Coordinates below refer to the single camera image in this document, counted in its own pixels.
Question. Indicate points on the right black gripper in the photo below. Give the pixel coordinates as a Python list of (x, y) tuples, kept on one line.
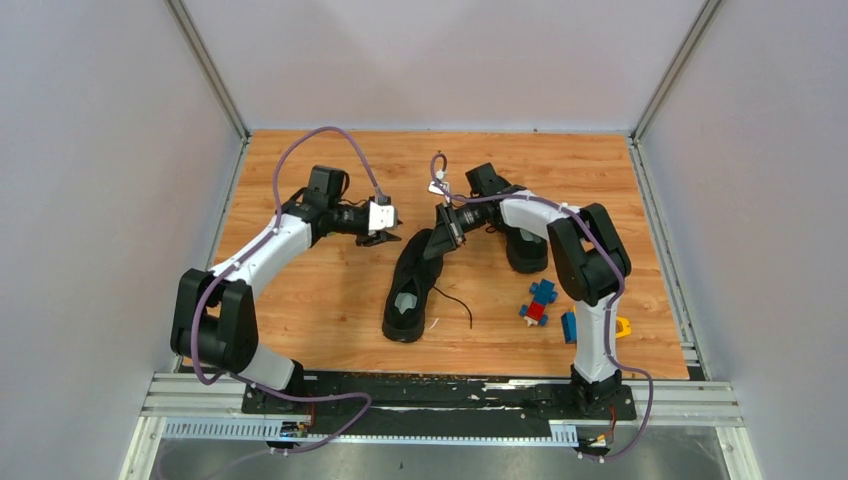
[(449, 233)]

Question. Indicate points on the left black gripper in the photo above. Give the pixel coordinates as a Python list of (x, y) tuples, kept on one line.
[(372, 239)]

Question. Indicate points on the black shoe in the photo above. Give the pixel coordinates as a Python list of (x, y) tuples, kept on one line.
[(526, 253), (413, 279)]

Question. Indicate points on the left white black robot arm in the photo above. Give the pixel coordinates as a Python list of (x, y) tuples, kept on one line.
[(215, 321)]

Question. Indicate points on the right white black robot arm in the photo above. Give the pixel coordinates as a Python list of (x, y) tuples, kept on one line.
[(589, 257)]

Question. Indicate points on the blue red toy block car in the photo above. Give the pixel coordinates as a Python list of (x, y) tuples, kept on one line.
[(543, 294)]

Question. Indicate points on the yellow blue toy block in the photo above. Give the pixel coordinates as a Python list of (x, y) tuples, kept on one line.
[(568, 320)]

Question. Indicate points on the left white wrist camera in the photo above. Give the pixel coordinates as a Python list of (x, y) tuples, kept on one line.
[(382, 215)]

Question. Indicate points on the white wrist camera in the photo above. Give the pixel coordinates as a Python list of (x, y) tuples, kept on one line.
[(382, 215), (439, 186)]

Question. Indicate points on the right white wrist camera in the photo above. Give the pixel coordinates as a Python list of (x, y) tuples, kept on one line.
[(439, 186)]

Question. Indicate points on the aluminium frame rail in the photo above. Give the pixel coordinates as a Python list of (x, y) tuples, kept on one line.
[(675, 402)]

